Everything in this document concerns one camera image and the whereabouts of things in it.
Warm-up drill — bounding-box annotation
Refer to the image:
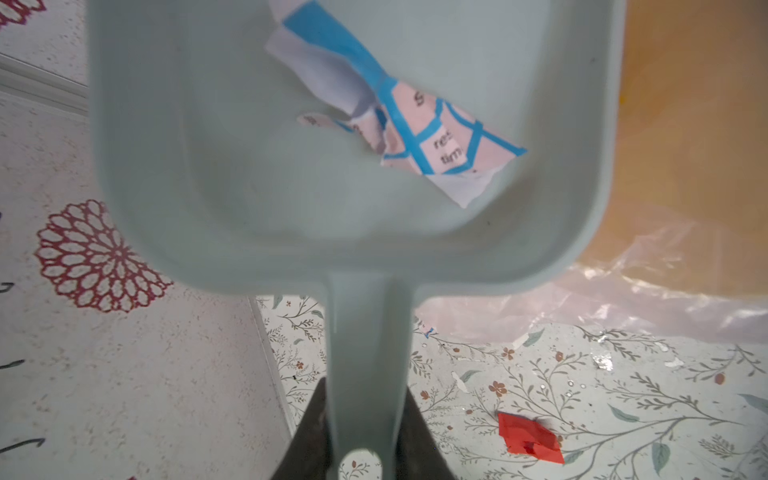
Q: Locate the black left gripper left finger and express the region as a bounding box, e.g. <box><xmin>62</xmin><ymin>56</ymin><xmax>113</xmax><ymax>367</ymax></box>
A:
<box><xmin>271</xmin><ymin>378</ymin><xmax>332</xmax><ymax>480</ymax></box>

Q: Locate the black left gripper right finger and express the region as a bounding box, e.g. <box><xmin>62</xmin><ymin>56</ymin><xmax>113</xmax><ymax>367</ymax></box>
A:
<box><xmin>395</xmin><ymin>389</ymin><xmax>455</xmax><ymax>480</ymax></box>

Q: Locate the red paper scrap upper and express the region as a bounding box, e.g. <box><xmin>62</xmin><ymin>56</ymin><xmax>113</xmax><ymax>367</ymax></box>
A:
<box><xmin>497</xmin><ymin>412</ymin><xmax>565</xmax><ymax>465</ymax></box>

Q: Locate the cream trash bin with liner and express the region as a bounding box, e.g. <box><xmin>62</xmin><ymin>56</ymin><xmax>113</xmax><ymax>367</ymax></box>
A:
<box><xmin>416</xmin><ymin>1</ymin><xmax>767</xmax><ymax>343</ymax></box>

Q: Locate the blue paper scrap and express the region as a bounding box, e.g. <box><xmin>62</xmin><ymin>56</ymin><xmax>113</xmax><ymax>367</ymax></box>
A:
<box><xmin>265</xmin><ymin>1</ymin><xmax>527</xmax><ymax>208</ymax></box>

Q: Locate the grey-green plastic dustpan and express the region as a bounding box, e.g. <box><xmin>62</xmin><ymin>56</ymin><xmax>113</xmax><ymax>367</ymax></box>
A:
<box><xmin>87</xmin><ymin>1</ymin><xmax>627</xmax><ymax>479</ymax></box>

